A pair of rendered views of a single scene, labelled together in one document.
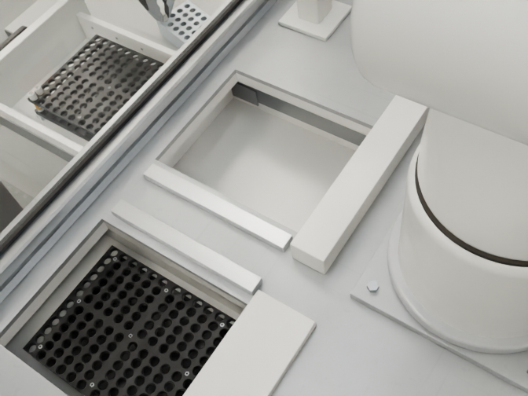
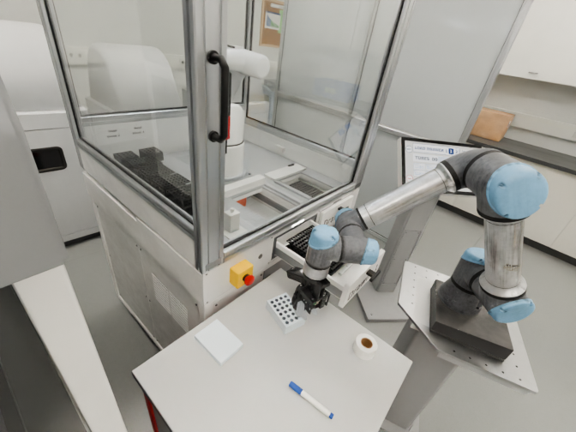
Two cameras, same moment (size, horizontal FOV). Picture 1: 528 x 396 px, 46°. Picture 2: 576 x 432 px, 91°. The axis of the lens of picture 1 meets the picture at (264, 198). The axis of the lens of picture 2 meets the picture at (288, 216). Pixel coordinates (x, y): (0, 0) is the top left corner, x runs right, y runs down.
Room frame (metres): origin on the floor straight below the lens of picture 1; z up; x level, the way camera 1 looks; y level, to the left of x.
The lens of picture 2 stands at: (1.68, -0.06, 1.59)
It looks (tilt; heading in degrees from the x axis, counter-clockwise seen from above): 32 degrees down; 172
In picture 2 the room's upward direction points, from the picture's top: 9 degrees clockwise
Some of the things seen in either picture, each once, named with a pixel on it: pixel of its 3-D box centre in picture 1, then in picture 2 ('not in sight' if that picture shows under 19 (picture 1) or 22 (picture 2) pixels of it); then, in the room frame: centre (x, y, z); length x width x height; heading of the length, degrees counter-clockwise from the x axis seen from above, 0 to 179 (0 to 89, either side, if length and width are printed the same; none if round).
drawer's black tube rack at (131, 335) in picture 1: (137, 344); not in sight; (0.34, 0.20, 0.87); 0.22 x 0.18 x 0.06; 46
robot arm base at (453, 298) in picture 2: not in sight; (464, 290); (0.96, 0.75, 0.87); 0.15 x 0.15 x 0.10
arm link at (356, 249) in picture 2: not in sight; (355, 246); (1.05, 0.23, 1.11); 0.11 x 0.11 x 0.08; 87
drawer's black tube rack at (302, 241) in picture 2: not in sight; (319, 250); (0.78, 0.22, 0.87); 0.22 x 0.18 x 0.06; 46
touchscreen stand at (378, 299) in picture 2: not in sight; (406, 243); (0.19, 0.98, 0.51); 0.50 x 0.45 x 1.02; 3
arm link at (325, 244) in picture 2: not in sight; (322, 246); (1.07, 0.14, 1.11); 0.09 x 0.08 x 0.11; 87
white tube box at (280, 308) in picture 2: not in sight; (285, 312); (1.03, 0.08, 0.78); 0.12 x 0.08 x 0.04; 31
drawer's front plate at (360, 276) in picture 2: not in sight; (363, 276); (0.92, 0.36, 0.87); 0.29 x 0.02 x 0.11; 136
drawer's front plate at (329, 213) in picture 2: not in sight; (336, 212); (0.47, 0.35, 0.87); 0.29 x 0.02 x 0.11; 136
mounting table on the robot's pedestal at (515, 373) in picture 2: not in sight; (451, 321); (0.97, 0.77, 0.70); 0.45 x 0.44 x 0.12; 62
